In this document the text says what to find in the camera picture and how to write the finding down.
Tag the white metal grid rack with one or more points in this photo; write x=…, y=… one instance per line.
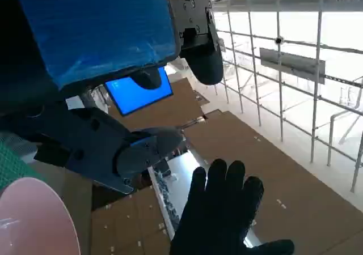
x=280, y=96

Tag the black left hand, blue tape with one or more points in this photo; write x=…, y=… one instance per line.
x=93, y=25

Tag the grey metal panel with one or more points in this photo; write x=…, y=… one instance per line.
x=292, y=63

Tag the monitor with blue screen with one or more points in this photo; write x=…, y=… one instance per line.
x=136, y=99

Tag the pink bowl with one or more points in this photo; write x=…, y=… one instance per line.
x=34, y=224

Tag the green cutting mat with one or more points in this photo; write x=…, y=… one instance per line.
x=11, y=164

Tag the black gloved right hand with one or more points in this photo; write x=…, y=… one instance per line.
x=221, y=209

